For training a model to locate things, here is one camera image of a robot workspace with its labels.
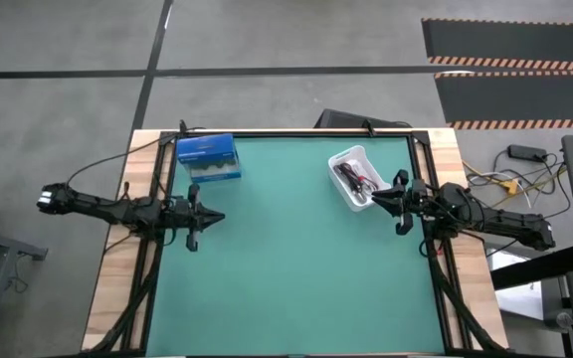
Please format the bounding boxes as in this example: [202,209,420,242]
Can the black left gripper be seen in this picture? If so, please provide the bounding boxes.
[170,182,226,253]

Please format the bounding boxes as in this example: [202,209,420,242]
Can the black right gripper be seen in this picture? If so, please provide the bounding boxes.
[371,169,428,237]

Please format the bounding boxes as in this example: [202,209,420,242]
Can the black USB cable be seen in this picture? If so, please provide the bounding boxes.
[334,162,362,193]

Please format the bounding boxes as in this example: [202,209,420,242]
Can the white plastic bin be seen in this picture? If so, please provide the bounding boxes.
[327,144,393,214]

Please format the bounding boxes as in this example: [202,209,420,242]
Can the blue DualShock controller box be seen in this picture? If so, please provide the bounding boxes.
[175,132,243,183]

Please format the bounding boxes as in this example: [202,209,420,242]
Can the green table mat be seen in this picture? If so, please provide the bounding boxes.
[145,134,448,356]

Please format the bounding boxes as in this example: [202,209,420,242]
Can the black power adapter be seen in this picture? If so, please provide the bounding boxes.
[507,143,549,163]

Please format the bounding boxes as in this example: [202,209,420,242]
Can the black hazard-striped floor mat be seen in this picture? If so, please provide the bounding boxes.
[421,18,573,71]
[434,71,573,130]

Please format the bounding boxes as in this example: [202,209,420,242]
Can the black metal beam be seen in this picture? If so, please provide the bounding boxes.
[489,243,573,292]

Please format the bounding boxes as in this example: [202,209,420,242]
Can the yellow floor cable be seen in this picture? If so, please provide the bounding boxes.
[463,159,569,196]

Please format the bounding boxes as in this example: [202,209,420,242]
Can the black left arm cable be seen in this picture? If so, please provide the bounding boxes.
[66,138,183,188]

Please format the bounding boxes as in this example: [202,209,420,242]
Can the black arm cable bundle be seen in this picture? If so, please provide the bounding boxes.
[85,233,161,355]
[420,233,504,357]

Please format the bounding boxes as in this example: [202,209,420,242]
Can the black table frame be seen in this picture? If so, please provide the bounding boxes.
[126,127,467,357]

